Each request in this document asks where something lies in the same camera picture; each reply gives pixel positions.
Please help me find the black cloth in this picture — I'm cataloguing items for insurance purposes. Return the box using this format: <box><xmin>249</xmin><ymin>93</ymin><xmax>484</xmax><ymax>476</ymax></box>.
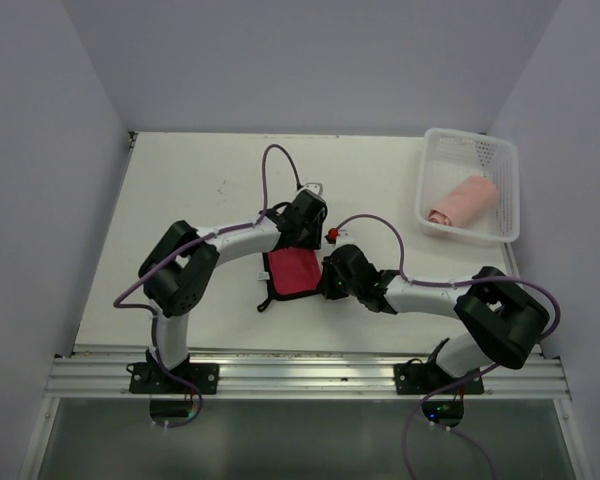
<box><xmin>256</xmin><ymin>247</ymin><xmax>321</xmax><ymax>313</ymax></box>

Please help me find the pink towel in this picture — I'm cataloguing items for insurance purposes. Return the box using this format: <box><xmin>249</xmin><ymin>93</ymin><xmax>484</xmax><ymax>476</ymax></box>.
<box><xmin>427</xmin><ymin>176</ymin><xmax>498</xmax><ymax>228</ymax></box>

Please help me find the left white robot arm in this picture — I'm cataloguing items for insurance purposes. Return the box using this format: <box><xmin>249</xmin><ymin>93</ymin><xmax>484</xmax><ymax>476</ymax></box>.
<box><xmin>139</xmin><ymin>190</ymin><xmax>328</xmax><ymax>393</ymax></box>

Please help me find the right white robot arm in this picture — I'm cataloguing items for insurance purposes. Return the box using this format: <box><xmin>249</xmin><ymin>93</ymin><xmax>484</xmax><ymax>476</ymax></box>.
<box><xmin>318</xmin><ymin>244</ymin><xmax>550</xmax><ymax>393</ymax></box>

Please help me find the white plastic basket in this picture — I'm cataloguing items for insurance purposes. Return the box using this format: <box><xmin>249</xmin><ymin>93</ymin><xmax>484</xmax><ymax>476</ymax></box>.
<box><xmin>414</xmin><ymin>128</ymin><xmax>520</xmax><ymax>244</ymax></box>

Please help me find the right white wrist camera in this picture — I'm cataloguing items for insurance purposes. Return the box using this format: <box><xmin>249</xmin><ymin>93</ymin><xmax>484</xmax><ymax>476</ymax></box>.
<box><xmin>325</xmin><ymin>228</ymin><xmax>352</xmax><ymax>245</ymax></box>

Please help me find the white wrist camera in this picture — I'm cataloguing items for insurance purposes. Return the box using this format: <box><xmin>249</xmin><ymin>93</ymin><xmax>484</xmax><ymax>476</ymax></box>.
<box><xmin>325</xmin><ymin>228</ymin><xmax>352</xmax><ymax>245</ymax></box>
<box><xmin>303</xmin><ymin>182</ymin><xmax>324</xmax><ymax>197</ymax></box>

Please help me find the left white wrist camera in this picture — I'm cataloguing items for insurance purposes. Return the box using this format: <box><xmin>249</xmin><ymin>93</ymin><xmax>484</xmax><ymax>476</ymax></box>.
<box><xmin>303</xmin><ymin>182</ymin><xmax>324</xmax><ymax>197</ymax></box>

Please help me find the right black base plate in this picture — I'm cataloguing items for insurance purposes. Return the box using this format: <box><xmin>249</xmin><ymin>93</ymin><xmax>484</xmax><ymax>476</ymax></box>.
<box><xmin>393</xmin><ymin>359</ymin><xmax>484</xmax><ymax>395</ymax></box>

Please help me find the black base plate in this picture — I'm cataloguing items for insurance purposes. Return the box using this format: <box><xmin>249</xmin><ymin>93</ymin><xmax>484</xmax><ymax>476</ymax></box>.
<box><xmin>393</xmin><ymin>359</ymin><xmax>484</xmax><ymax>395</ymax></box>
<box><xmin>126</xmin><ymin>361</ymin><xmax>220</xmax><ymax>395</ymax></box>

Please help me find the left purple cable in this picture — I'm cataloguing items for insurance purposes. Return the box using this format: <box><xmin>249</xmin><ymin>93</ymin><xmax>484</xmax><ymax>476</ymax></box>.
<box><xmin>113</xmin><ymin>144</ymin><xmax>306</xmax><ymax>429</ymax></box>

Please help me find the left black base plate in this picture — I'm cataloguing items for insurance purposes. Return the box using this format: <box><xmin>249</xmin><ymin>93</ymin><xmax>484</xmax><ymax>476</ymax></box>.
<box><xmin>126</xmin><ymin>361</ymin><xmax>220</xmax><ymax>395</ymax></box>

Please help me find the aluminium mounting rail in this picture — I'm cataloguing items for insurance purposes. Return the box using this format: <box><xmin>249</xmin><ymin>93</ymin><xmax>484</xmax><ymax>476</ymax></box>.
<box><xmin>44</xmin><ymin>349</ymin><xmax>570</xmax><ymax>400</ymax></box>

